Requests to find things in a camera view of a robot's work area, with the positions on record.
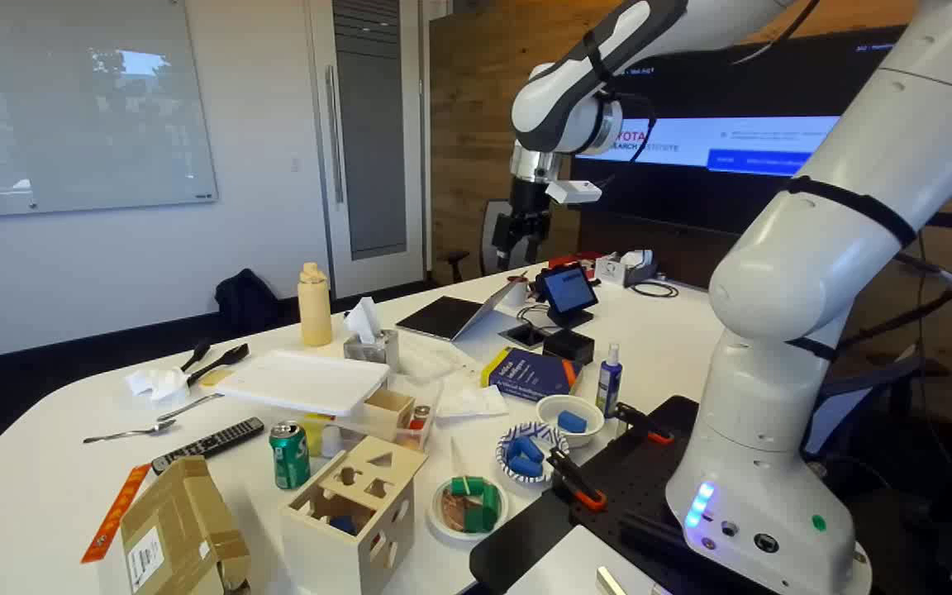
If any green prism block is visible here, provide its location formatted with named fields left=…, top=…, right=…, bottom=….
left=477, top=475, right=507, bottom=532

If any black box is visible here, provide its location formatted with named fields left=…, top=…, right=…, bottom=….
left=537, top=329, right=599, bottom=375

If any blue patterned paper bowl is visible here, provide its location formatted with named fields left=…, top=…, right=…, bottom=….
left=494, top=420, right=569, bottom=489

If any black TV monitor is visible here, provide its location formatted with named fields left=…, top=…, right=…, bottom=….
left=571, top=27, right=942, bottom=234

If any small wooden tray box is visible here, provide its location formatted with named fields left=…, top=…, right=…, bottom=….
left=341, top=386, right=435, bottom=455

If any blue cylinder block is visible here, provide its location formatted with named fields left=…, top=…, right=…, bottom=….
left=507, top=437, right=548, bottom=479

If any yellow squeeze bottle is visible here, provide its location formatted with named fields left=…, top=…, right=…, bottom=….
left=295, top=258, right=337, bottom=351

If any crumpled white plastic wrap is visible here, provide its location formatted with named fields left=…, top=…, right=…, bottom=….
left=121, top=365, right=187, bottom=407

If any brown giraffe pattern block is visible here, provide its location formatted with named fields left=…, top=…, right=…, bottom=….
left=439, top=489, right=477, bottom=536

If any white paper sheet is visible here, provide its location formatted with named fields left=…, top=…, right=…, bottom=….
left=507, top=521, right=670, bottom=595

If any black plastic utensil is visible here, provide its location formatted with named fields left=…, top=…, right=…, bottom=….
left=186, top=342, right=252, bottom=390
left=175, top=338, right=215, bottom=375

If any blue book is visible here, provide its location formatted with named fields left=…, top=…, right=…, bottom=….
left=483, top=343, right=582, bottom=407

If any silver laptop black keyboard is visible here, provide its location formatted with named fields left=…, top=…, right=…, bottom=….
left=392, top=277, right=533, bottom=347

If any deep white bowl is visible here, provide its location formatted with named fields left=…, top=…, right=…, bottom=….
left=535, top=394, right=608, bottom=450

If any brown cardboard box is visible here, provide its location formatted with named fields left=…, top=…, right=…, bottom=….
left=97, top=455, right=255, bottom=595

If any grey tissue box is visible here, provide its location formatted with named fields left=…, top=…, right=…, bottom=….
left=341, top=293, right=403, bottom=375

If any orange ruler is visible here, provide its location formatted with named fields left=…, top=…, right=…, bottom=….
left=78, top=459, right=156, bottom=568

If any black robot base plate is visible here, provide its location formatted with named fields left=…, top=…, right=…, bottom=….
left=465, top=394, right=865, bottom=595

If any wooden shape sorter box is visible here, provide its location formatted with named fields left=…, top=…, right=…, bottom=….
left=277, top=432, right=429, bottom=595

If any white rectangular tray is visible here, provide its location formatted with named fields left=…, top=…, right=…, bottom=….
left=211, top=347, right=392, bottom=420

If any small black touchscreen device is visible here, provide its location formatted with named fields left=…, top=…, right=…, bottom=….
left=533, top=260, right=600, bottom=331

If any black clamp orange tip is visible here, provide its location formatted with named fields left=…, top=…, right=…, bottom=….
left=608, top=401, right=681, bottom=450
left=546, top=444, right=612, bottom=515

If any green cylinder block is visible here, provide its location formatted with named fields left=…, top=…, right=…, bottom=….
left=442, top=472, right=486, bottom=498

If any shallow white bowl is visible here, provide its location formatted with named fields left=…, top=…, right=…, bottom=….
left=425, top=472, right=512, bottom=547

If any black remote control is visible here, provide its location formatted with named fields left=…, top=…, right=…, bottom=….
left=146, top=414, right=269, bottom=475

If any white door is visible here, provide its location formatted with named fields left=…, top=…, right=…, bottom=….
left=306, top=0, right=432, bottom=301

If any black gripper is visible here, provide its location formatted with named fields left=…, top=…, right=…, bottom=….
left=492, top=180, right=554, bottom=275

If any white paper napkin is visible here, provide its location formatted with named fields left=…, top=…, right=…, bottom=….
left=429, top=381, right=512, bottom=422

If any black backpack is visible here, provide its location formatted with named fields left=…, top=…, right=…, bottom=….
left=211, top=265, right=284, bottom=331

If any silver metal spoon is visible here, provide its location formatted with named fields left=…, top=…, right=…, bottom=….
left=156, top=390, right=226, bottom=422

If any small blue spray bottle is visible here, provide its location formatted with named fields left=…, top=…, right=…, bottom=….
left=591, top=347, right=625, bottom=420

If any wall whiteboard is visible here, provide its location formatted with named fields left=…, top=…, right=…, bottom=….
left=0, top=0, right=221, bottom=224

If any silver metal fork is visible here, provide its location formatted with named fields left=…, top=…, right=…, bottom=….
left=78, top=414, right=178, bottom=448

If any green drink can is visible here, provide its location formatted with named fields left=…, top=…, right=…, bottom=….
left=269, top=420, right=314, bottom=492

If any blue office chair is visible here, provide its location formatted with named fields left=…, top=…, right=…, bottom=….
left=800, top=258, right=952, bottom=465

